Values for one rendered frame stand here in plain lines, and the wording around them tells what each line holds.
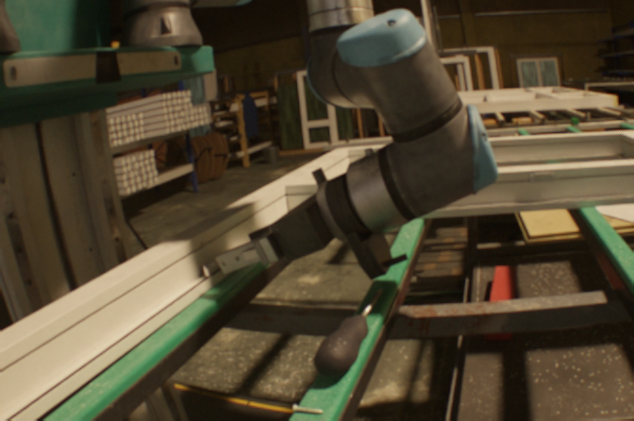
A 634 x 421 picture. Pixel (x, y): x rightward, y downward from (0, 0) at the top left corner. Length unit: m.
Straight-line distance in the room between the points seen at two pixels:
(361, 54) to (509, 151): 0.85
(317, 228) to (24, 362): 0.36
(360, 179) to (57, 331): 0.37
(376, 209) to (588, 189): 0.48
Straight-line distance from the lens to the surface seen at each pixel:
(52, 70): 0.68
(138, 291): 0.57
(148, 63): 0.83
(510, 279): 1.13
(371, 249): 0.54
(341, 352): 0.39
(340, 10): 0.58
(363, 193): 0.51
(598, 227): 0.75
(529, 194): 0.85
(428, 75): 0.46
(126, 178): 4.96
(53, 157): 0.96
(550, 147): 1.26
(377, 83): 0.46
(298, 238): 0.52
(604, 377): 0.86
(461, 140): 0.48
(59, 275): 0.96
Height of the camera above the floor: 1.11
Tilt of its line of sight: 11 degrees down
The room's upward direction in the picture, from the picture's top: 8 degrees counter-clockwise
